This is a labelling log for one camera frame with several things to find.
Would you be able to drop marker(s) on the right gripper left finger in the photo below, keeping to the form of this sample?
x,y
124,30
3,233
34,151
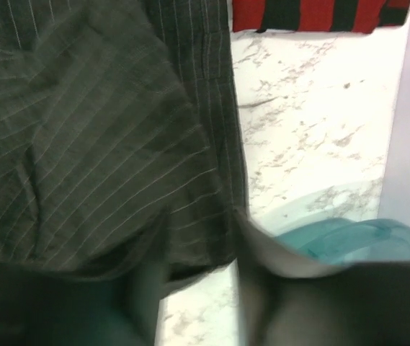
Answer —
x,y
37,309

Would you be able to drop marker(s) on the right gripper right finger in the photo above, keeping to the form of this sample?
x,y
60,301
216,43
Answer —
x,y
288,299

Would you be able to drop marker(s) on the dark pinstriped long sleeve shirt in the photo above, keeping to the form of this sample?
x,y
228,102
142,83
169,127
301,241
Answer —
x,y
118,119

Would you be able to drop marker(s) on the teal transparent plastic bin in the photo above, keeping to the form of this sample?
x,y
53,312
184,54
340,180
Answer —
x,y
337,241

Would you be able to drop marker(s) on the red black plaid folded shirt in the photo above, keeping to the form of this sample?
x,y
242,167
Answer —
x,y
357,16

